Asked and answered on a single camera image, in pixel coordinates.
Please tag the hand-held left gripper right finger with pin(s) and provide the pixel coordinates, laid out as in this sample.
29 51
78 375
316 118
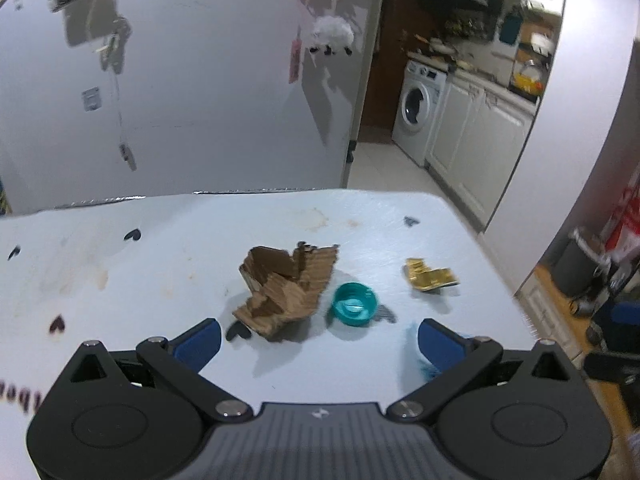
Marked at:
442 345

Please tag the teal hanging item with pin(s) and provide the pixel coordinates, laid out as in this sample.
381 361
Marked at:
510 25

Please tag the pink hanging tag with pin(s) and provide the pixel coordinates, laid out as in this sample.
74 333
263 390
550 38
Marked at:
294 60

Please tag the torn brown cardboard piece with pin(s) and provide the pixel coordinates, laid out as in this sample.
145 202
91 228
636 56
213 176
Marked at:
285 290

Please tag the white sheep plush toy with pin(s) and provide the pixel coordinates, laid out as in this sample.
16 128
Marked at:
330 35

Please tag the dark grey bucket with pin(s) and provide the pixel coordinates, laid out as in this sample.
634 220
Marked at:
577 262

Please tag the white washing machine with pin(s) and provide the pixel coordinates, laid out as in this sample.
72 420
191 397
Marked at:
417 110

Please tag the yellow bag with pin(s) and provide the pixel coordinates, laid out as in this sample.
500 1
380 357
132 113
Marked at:
527 80

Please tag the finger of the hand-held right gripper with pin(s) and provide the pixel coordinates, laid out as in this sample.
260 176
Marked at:
612 367

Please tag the red and white plastic bag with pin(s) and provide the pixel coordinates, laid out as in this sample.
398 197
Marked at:
625 225

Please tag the white wall socket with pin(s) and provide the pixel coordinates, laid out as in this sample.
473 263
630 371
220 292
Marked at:
91 99

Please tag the small hanging tag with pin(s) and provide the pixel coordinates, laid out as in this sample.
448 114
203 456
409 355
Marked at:
127 156

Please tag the white kitchen cabinets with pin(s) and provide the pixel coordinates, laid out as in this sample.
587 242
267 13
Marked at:
475 150

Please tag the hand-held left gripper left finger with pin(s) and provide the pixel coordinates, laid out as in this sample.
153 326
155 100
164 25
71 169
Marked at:
197 345

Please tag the gold foil wrapper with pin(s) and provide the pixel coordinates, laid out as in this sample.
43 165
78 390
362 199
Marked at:
425 277

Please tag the teal bottle cap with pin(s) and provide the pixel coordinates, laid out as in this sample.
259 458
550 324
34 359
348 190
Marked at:
352 305

